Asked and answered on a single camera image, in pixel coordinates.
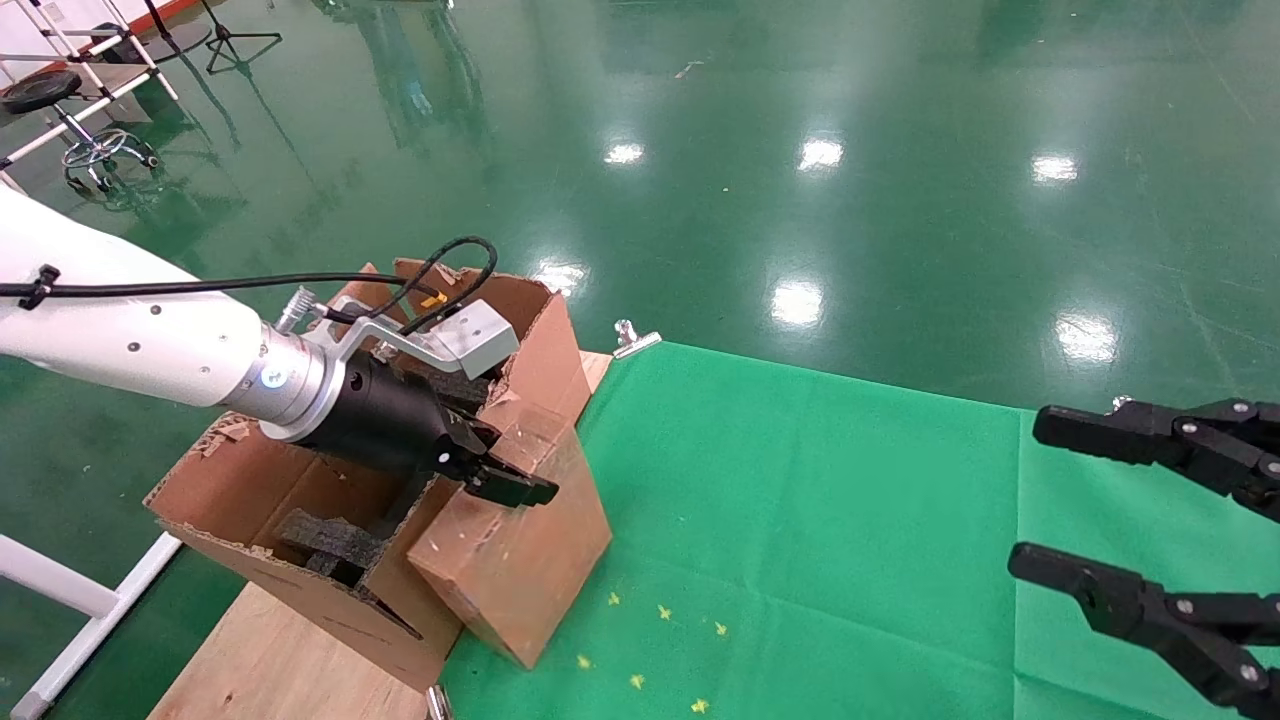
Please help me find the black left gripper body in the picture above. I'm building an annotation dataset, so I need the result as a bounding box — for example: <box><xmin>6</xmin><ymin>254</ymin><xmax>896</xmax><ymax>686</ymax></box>
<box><xmin>300</xmin><ymin>352</ymin><xmax>503</xmax><ymax>481</ymax></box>

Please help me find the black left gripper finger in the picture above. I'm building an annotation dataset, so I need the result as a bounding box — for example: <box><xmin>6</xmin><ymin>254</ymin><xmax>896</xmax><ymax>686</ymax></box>
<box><xmin>455</xmin><ymin>408</ymin><xmax>503</xmax><ymax>449</ymax></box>
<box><xmin>462</xmin><ymin>452</ymin><xmax>560</xmax><ymax>509</ymax></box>

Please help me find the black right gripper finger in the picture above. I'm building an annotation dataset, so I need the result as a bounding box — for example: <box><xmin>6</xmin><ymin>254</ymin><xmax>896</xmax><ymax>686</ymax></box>
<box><xmin>1032</xmin><ymin>398</ymin><xmax>1280</xmax><ymax>523</ymax></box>
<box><xmin>1007</xmin><ymin>542</ymin><xmax>1280</xmax><ymax>720</ymax></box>

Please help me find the small brown cardboard box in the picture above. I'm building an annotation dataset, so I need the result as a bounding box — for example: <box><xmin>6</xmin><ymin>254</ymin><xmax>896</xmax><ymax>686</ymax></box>
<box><xmin>408</xmin><ymin>400</ymin><xmax>613</xmax><ymax>671</ymax></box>

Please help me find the large open cardboard carton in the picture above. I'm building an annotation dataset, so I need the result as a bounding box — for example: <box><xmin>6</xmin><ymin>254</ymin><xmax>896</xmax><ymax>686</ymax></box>
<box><xmin>145</xmin><ymin>258</ymin><xmax>593</xmax><ymax>693</ymax></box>

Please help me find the black foam block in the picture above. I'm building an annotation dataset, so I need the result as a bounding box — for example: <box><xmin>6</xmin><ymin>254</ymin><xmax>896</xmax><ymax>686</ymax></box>
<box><xmin>278</xmin><ymin>508</ymin><xmax>396</xmax><ymax>591</ymax></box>
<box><xmin>425</xmin><ymin>370</ymin><xmax>501</xmax><ymax>413</ymax></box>

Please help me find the green cloth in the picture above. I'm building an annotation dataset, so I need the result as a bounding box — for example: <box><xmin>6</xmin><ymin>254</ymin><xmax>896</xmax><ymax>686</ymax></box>
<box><xmin>438</xmin><ymin>340</ymin><xmax>1280</xmax><ymax>720</ymax></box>

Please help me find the black tripod stand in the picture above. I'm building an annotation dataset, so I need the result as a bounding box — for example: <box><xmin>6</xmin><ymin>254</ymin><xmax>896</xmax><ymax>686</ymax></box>
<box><xmin>203</xmin><ymin>0</ymin><xmax>285</xmax><ymax>77</ymax></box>

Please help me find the black floor stand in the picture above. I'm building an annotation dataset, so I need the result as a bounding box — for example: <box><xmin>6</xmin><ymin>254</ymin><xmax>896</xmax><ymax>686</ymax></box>
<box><xmin>143</xmin><ymin>0</ymin><xmax>215</xmax><ymax>57</ymax></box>

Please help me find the white pipe rack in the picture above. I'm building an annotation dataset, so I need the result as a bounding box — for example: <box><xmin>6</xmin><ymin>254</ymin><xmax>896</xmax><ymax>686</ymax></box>
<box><xmin>0</xmin><ymin>0</ymin><xmax>183</xmax><ymax>204</ymax></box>

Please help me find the black stool with chrome base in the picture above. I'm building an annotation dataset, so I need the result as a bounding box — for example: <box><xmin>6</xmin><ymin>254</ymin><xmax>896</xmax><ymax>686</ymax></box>
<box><xmin>0</xmin><ymin>70</ymin><xmax>161</xmax><ymax>196</ymax></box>

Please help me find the white tube frame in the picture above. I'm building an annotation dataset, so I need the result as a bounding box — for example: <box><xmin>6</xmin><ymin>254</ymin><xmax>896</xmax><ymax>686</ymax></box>
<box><xmin>0</xmin><ymin>530</ymin><xmax>186</xmax><ymax>720</ymax></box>

